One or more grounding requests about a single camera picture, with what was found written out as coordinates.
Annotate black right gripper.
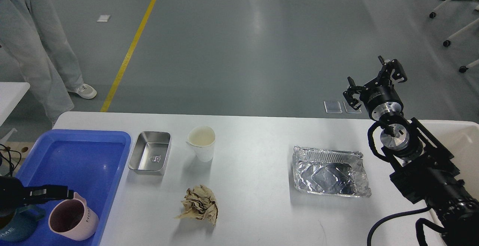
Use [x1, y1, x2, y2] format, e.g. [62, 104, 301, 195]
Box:
[343, 55, 408, 121]

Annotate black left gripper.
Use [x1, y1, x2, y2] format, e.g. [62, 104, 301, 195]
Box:
[0, 176, 74, 217]

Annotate pink ribbed mug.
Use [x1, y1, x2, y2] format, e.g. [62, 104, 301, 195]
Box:
[48, 192, 99, 241]

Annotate aluminium foil tray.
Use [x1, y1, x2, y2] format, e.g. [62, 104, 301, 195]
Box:
[292, 146, 372, 198]

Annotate stainless steel rectangular tin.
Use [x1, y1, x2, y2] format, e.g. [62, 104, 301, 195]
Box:
[128, 131, 171, 176]

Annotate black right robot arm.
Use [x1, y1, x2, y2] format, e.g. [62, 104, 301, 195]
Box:
[343, 56, 479, 246]

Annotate clear floor plate right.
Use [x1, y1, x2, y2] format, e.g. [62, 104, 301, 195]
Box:
[343, 101, 361, 114]

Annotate clear floor plate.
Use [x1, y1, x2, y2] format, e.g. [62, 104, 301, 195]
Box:
[343, 101, 361, 114]
[323, 101, 343, 114]

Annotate clear floor plate left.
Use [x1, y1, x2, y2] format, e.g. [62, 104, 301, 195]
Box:
[323, 101, 343, 114]

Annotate blue plastic tray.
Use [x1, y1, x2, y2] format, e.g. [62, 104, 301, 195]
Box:
[1, 129, 131, 246]

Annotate white wheeled chair base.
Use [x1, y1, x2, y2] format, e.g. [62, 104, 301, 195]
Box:
[429, 0, 479, 73]

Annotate crumpled brown paper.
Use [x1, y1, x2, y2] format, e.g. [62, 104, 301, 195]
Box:
[174, 184, 219, 226]

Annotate person in grey trousers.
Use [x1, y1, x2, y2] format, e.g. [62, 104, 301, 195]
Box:
[0, 0, 97, 123]

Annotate white paper cup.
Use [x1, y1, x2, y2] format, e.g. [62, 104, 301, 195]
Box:
[186, 126, 216, 162]

